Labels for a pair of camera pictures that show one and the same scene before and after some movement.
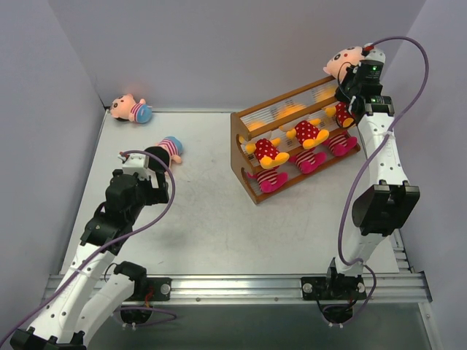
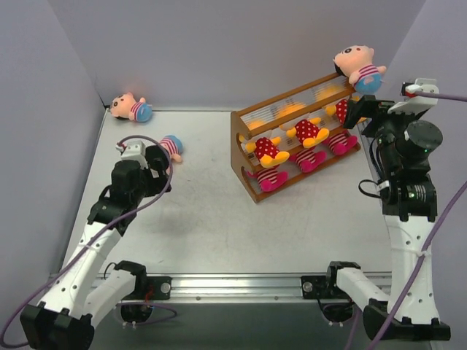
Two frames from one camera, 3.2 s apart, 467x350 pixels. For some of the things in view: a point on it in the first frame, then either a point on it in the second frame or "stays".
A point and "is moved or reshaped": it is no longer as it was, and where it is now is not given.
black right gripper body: x=349 y=95 → x=363 y=111
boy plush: x=337 y=66 is moved or reshaped
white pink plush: x=269 y=180 stays
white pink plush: x=340 y=144 stays
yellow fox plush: x=308 y=132 stays
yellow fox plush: x=266 y=151 stays
